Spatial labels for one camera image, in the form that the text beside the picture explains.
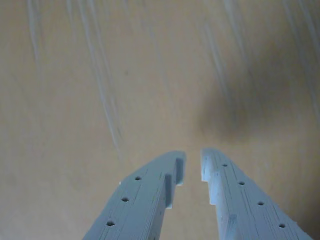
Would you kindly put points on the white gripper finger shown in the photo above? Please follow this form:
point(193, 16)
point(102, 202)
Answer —
point(245, 210)
point(140, 200)

